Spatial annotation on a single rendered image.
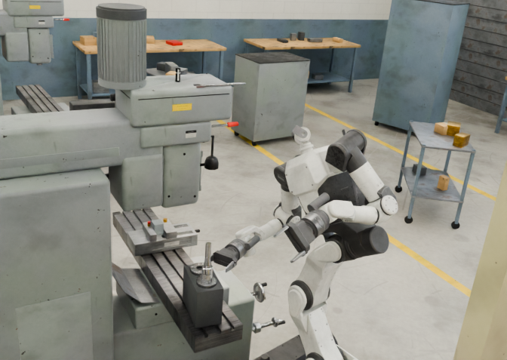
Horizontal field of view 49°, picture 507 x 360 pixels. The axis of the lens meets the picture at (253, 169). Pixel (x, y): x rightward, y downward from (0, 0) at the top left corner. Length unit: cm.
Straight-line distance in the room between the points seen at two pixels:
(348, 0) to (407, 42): 314
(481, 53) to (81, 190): 912
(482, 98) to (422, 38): 280
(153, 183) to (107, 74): 52
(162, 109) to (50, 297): 91
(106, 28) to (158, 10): 710
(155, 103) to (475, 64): 889
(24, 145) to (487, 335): 177
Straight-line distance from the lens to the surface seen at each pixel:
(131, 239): 303
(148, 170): 250
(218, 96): 250
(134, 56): 236
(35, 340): 264
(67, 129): 235
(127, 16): 231
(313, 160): 231
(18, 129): 233
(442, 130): 591
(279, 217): 278
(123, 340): 287
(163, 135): 246
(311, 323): 270
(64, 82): 923
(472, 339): 121
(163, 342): 297
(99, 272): 252
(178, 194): 262
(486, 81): 1070
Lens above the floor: 250
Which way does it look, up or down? 22 degrees down
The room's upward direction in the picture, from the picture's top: 5 degrees clockwise
